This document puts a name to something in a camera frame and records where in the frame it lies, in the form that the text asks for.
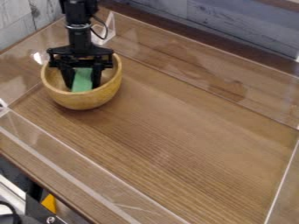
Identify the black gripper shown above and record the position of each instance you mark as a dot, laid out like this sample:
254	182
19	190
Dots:
66	58

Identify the green rectangular block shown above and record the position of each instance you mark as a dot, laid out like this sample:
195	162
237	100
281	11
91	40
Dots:
82	81

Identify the brown wooden bowl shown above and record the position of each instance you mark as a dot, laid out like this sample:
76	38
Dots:
83	100

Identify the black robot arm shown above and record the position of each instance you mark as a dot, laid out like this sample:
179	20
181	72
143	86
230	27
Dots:
79	12

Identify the yellow label sticker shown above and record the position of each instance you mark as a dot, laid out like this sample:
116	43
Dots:
48	202

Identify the clear acrylic corner bracket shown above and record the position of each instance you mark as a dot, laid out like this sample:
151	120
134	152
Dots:
103	29

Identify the clear acrylic enclosure wall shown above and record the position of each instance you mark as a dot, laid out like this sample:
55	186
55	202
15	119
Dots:
195	146

